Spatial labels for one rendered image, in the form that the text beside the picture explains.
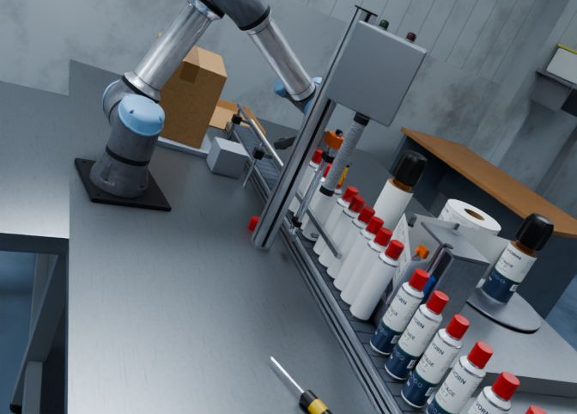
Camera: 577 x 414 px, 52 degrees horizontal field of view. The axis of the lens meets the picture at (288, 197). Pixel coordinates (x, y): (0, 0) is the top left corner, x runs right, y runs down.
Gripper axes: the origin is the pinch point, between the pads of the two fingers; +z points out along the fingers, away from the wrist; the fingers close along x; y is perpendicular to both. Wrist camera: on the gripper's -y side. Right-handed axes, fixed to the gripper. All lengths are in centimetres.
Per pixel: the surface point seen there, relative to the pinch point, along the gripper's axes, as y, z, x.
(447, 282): 8, 20, -64
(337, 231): -2.1, 12.4, -31.9
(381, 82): -9, -22, -50
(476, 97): 260, -145, 213
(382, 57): -11, -27, -51
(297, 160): -15.4, -3.2, -28.1
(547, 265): 237, -7, 100
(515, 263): 57, 10, -36
